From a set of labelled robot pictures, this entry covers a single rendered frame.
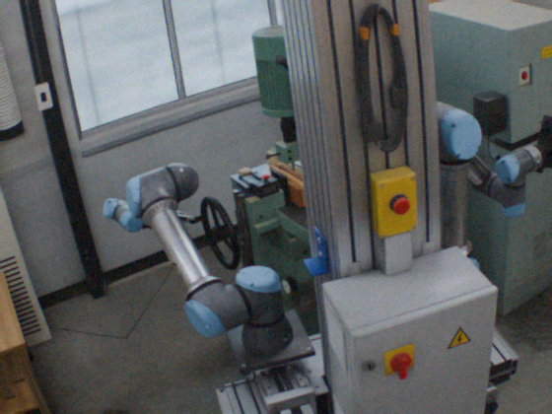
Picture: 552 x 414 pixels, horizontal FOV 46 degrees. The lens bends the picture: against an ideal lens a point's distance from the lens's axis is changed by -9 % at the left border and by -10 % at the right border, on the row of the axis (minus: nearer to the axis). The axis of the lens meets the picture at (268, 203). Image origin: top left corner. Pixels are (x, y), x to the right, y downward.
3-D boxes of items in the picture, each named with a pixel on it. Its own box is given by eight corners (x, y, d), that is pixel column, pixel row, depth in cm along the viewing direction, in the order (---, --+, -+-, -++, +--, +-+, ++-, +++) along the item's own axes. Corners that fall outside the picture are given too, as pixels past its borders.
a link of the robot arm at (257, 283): (293, 312, 198) (287, 272, 192) (251, 331, 193) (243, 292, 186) (270, 294, 208) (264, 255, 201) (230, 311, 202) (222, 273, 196)
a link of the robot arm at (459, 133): (449, 267, 206) (447, 95, 180) (481, 289, 193) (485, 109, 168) (419, 283, 201) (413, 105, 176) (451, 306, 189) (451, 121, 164)
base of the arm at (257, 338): (300, 346, 200) (296, 319, 195) (248, 359, 197) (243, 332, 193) (286, 317, 213) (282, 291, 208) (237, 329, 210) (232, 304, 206)
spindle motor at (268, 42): (253, 110, 264) (241, 32, 250) (294, 98, 271) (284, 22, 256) (277, 122, 250) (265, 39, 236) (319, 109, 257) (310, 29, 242)
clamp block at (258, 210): (236, 211, 266) (232, 189, 262) (267, 199, 271) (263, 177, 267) (254, 226, 254) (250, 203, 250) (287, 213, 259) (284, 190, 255)
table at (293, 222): (210, 196, 286) (208, 183, 283) (276, 172, 297) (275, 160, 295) (288, 259, 237) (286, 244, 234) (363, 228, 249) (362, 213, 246)
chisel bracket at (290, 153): (276, 163, 271) (273, 142, 267) (308, 152, 276) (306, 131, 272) (287, 169, 265) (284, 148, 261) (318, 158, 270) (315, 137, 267)
